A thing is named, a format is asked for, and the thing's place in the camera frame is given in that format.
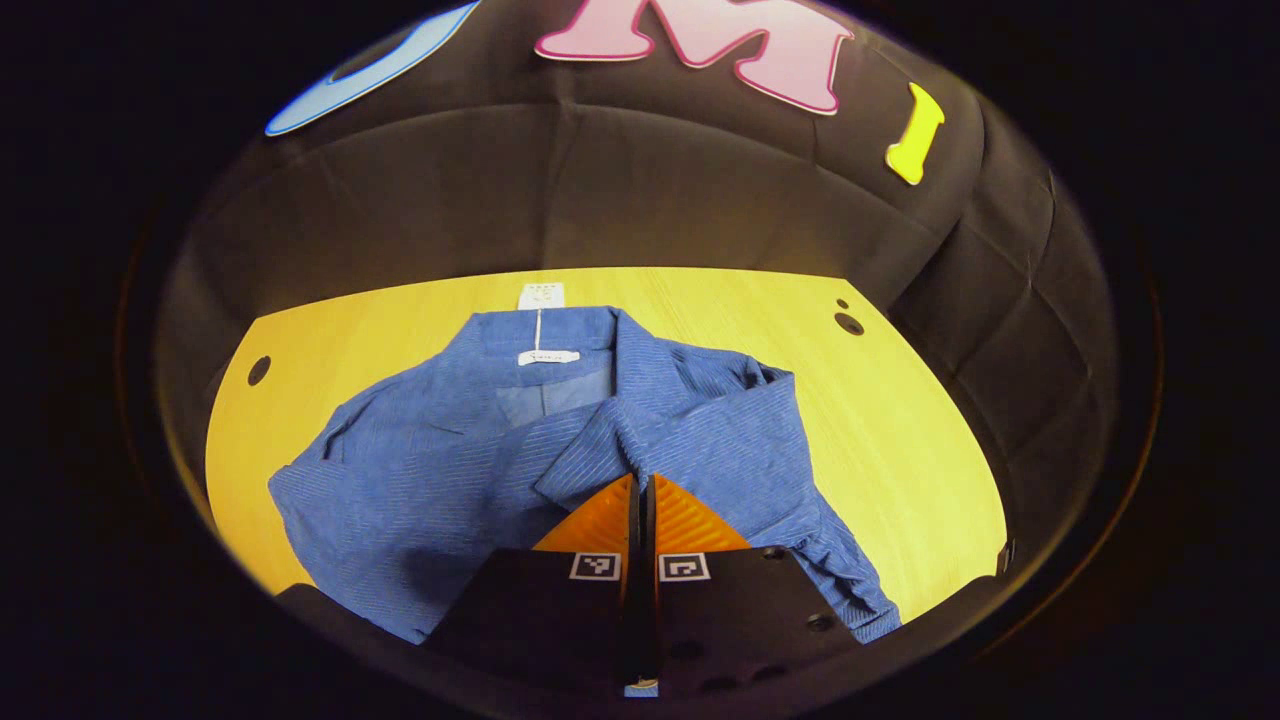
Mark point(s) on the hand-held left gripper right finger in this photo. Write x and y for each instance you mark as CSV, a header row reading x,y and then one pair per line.
x,y
656,620

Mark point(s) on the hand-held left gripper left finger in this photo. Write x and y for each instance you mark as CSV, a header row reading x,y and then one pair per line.
x,y
628,620

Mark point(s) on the black round table grommet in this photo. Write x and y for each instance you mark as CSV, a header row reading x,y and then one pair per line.
x,y
848,323
258,370

